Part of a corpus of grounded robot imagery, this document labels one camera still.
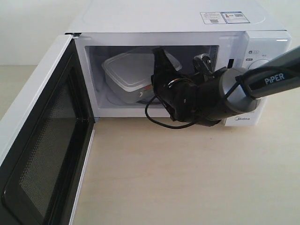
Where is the white microwave oven body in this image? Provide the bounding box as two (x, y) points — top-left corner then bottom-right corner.
(67, 0), (292, 118)

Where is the upper white control knob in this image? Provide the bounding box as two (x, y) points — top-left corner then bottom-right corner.
(248, 59), (269, 70)

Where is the white plastic food container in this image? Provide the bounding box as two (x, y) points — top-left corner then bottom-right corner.
(102, 52), (183, 104)

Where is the white microwave door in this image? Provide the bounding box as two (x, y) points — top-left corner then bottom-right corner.
(0, 34), (95, 225)

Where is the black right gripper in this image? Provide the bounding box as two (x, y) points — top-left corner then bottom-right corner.
(151, 47), (225, 127)

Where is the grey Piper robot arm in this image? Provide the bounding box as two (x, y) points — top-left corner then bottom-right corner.
(151, 47), (300, 128)

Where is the warning label sticker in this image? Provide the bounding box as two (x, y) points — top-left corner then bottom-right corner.
(200, 11), (250, 24)

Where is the glass turntable plate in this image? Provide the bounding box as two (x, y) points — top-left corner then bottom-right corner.
(102, 89), (154, 108)

